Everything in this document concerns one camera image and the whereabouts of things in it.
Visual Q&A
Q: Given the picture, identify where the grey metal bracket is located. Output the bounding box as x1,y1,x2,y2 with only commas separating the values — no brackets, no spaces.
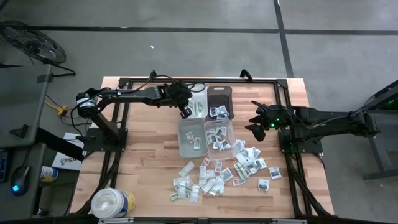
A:
98,217,134,224
272,218,308,224

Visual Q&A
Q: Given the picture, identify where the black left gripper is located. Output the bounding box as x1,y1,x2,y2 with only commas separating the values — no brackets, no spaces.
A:
157,81,193,120

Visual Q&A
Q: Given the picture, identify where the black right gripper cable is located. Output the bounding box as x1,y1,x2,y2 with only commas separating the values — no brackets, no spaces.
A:
251,100,354,127

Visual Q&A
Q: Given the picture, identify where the white cardboard box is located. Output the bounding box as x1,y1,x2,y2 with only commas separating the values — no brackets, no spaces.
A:
51,131,85,172

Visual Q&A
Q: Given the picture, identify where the green edged white packet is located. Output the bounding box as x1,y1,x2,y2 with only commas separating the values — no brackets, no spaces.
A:
178,160,196,177

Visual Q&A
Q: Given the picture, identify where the light grey plastic bin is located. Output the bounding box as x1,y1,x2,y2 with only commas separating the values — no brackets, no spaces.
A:
177,118,210,158

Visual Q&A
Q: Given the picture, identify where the black floor fan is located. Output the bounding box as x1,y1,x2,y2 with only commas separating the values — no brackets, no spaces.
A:
0,19,77,78

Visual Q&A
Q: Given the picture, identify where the dark smoked plastic bin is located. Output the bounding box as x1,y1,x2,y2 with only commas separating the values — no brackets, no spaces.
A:
206,85,234,121

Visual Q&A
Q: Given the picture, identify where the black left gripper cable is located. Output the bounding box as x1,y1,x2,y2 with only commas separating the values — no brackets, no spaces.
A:
132,73,206,93

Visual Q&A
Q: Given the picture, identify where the grey desk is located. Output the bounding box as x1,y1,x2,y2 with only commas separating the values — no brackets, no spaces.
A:
0,64,53,218

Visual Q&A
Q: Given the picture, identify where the white plastic bin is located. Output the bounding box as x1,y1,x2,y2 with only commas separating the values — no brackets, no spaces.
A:
183,83,208,119

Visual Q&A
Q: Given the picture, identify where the black keyboard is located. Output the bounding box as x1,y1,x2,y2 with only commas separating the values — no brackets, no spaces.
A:
0,148,11,184

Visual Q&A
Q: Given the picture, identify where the green stripe packet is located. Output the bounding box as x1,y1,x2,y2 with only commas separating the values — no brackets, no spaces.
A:
233,162,248,181

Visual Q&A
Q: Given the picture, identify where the small white blue can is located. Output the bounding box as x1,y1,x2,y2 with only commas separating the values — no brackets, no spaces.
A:
39,165,59,183

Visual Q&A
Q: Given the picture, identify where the clear plastic bin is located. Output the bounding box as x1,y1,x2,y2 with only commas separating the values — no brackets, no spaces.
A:
203,119,236,161

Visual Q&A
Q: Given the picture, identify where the black metal stand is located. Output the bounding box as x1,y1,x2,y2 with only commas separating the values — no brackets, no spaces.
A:
362,79,398,183

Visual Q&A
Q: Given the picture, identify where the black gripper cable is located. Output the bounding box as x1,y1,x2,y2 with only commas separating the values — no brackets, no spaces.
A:
132,73,206,93
251,100,354,127

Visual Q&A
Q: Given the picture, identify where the yellow wipes canister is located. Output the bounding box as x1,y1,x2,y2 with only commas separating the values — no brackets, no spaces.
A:
90,187,137,220

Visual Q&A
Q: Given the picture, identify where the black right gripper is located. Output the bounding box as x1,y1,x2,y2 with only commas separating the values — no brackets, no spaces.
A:
244,105,294,143

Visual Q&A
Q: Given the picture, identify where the yellow power plug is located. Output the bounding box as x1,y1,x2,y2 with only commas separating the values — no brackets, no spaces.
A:
45,98,69,116

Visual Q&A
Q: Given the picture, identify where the black desk bracket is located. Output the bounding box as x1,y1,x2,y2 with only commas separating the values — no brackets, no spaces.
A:
9,124,30,139

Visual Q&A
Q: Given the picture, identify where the black computer mouse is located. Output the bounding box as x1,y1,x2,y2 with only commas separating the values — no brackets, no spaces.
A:
10,164,32,197

